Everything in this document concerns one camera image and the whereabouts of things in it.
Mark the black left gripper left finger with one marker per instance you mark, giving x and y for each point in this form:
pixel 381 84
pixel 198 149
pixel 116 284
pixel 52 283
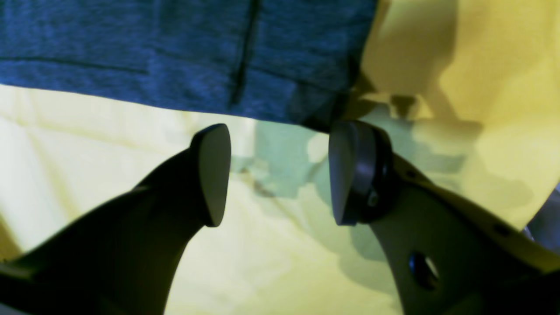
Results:
pixel 121 258

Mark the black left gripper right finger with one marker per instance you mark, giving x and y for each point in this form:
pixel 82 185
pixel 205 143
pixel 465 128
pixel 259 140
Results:
pixel 447 255

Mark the dark teal long-sleeve shirt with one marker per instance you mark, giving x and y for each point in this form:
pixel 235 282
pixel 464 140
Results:
pixel 283 61

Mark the yellow table cover cloth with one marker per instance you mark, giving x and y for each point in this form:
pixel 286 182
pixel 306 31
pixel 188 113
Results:
pixel 468 91

